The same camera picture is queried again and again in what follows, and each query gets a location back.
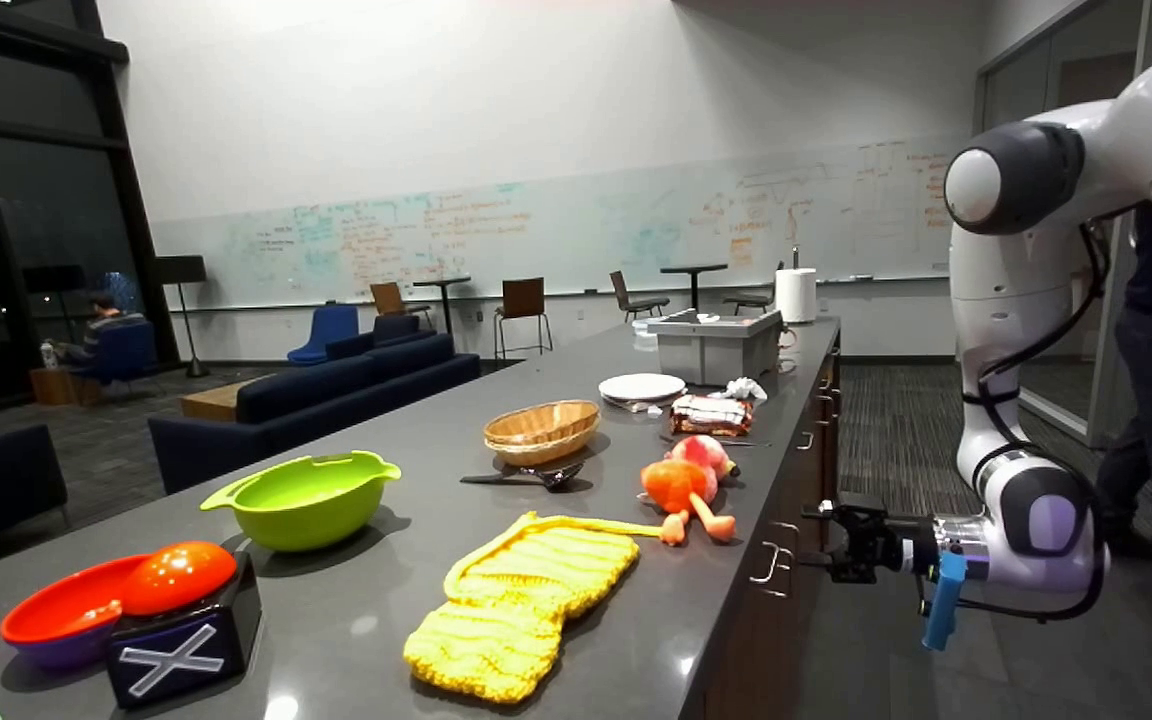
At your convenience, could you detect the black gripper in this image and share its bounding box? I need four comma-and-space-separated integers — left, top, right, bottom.
812, 499, 934, 590

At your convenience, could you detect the silver drawer handle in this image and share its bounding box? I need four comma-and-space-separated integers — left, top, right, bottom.
748, 535, 794, 599

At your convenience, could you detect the brown wooden drawer front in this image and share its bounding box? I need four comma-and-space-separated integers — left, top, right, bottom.
728, 478, 820, 645

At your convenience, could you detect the rubber chicken toy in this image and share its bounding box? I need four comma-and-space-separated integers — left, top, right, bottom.
636, 431, 743, 547

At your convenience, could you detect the white crumpled wrapper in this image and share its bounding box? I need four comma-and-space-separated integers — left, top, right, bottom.
719, 376, 771, 410

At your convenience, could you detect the wrapped sandwich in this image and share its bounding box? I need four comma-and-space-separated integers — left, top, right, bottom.
665, 393, 756, 446

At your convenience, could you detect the grey metal bin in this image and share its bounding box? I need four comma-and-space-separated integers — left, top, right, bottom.
651, 307, 788, 393

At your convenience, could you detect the white plate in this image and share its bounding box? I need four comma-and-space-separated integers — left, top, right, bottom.
597, 370, 690, 410

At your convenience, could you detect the white paper towel roll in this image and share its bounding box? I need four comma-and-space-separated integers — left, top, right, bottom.
771, 265, 823, 329

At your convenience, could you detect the large yellow knitted cloth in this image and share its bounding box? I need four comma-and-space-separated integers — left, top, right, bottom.
441, 509, 667, 626

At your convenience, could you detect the black spoon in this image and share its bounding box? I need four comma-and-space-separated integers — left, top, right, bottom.
457, 458, 597, 495

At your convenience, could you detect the black rectangular table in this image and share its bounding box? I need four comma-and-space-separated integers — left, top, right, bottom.
656, 261, 732, 318

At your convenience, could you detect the wicker basket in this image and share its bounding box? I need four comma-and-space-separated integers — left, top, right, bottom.
481, 397, 604, 474

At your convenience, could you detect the brown chair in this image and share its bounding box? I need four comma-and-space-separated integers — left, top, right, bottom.
607, 269, 667, 324
368, 282, 427, 340
491, 276, 554, 359

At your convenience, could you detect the small yellow knitted square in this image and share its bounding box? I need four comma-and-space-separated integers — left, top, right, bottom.
401, 596, 568, 710

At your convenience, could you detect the round black table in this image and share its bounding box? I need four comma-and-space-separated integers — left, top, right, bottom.
408, 273, 475, 357

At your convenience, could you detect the lime green bowl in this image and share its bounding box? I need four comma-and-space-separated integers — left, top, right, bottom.
197, 446, 403, 559

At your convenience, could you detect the dark blue long sofa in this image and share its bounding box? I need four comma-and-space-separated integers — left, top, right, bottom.
146, 334, 484, 495

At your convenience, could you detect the blue armchair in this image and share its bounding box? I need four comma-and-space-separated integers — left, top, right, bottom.
285, 300, 363, 370

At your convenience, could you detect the wooden coffee table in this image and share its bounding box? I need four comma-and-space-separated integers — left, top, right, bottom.
181, 376, 269, 424

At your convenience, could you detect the black box with white X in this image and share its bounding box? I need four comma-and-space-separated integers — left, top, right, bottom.
100, 565, 265, 711

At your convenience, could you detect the black music stand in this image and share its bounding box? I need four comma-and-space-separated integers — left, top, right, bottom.
150, 252, 210, 379

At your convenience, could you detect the seated person in blue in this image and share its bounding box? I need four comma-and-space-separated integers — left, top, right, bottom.
58, 273, 161, 393

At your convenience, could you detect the red plastic bowl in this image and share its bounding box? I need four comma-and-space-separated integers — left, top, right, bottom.
0, 547, 167, 655

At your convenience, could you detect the purple plastic bowl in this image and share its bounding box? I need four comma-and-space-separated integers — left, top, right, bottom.
12, 627, 115, 676

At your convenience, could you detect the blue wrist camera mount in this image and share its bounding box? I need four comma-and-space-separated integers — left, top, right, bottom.
921, 547, 975, 655

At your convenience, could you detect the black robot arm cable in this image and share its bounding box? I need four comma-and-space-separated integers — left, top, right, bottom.
956, 216, 1115, 626

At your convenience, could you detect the wall whiteboard with writing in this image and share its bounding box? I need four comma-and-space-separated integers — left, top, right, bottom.
150, 132, 961, 307

